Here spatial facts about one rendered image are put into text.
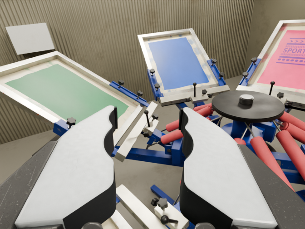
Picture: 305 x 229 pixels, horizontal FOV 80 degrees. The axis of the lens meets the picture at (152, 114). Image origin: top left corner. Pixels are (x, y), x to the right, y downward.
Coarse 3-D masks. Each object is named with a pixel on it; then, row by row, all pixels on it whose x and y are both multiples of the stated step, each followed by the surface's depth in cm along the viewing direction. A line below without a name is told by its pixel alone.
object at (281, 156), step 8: (216, 120) 129; (264, 128) 117; (272, 128) 114; (264, 136) 120; (272, 136) 116; (176, 144) 107; (304, 144) 97; (168, 152) 110; (176, 152) 105; (272, 152) 98; (304, 152) 94; (176, 160) 108; (280, 160) 93; (288, 160) 92; (288, 168) 94; (296, 192) 74; (304, 192) 73; (304, 200) 70
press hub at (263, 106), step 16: (224, 96) 95; (240, 96) 87; (256, 96) 92; (272, 96) 90; (224, 112) 81; (240, 112) 80; (256, 112) 78; (272, 112) 77; (224, 128) 100; (240, 128) 90; (256, 128) 97
